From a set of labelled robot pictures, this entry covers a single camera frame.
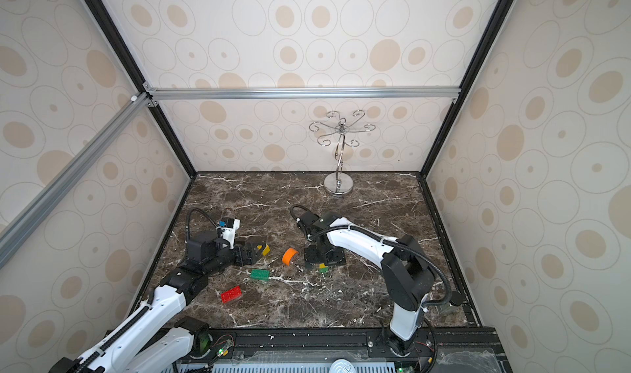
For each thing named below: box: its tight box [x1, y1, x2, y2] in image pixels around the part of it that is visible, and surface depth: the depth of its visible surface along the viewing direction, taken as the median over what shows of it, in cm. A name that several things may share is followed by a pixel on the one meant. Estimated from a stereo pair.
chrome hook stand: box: [308, 109, 377, 195], surface depth 96 cm
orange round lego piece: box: [281, 247, 299, 267], surface depth 92 cm
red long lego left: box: [220, 285, 243, 304], surface depth 84 cm
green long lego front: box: [249, 268, 271, 281], surface depth 89 cm
